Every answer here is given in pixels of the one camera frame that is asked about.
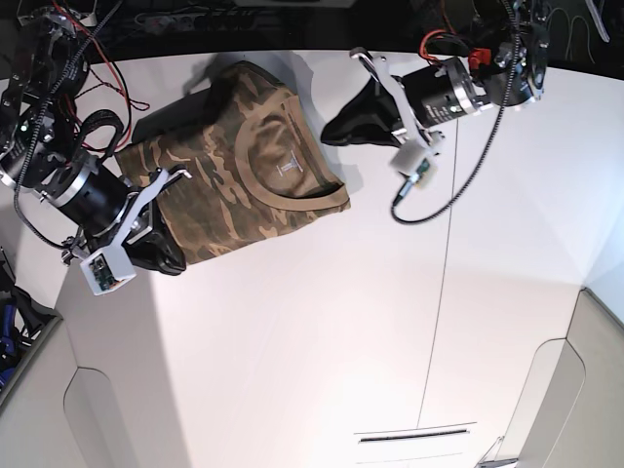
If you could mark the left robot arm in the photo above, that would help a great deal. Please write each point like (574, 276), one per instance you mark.
(500, 58)

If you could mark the camouflage T-shirt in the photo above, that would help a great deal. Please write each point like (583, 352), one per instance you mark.
(256, 171)

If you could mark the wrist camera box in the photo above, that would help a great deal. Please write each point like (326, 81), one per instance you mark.
(107, 270)
(415, 162)

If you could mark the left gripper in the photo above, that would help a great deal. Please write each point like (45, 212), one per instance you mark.
(435, 94)

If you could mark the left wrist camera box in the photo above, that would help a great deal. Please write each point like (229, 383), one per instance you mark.
(415, 162)

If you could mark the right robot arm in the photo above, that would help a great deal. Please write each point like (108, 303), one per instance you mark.
(48, 150)

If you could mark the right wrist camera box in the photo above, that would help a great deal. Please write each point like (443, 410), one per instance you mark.
(107, 270)

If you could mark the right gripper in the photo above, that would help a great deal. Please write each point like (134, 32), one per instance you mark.
(98, 202)

